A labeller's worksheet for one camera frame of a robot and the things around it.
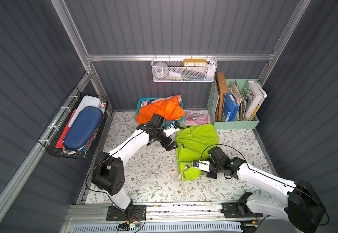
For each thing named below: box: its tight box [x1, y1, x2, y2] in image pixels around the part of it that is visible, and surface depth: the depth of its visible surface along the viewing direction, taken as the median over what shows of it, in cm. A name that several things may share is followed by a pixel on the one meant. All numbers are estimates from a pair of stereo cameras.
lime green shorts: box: [175, 123, 220, 182], surface depth 98 cm
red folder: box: [55, 108, 77, 149], surface depth 70 cm
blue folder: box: [223, 91, 239, 122], surface depth 101 cm
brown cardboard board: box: [215, 71, 229, 122], surface depth 92 cm
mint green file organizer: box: [206, 78, 268, 130], surface depth 104 cm
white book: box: [244, 80, 268, 121], surface depth 100 cm
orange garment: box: [135, 95, 185, 125], surface depth 105 cm
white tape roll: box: [153, 61, 169, 79], surface depth 88 cm
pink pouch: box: [185, 112, 211, 126], surface depth 117 cm
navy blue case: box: [63, 106, 103, 150], surface depth 69 cm
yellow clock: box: [183, 58, 208, 67], surface depth 89 cm
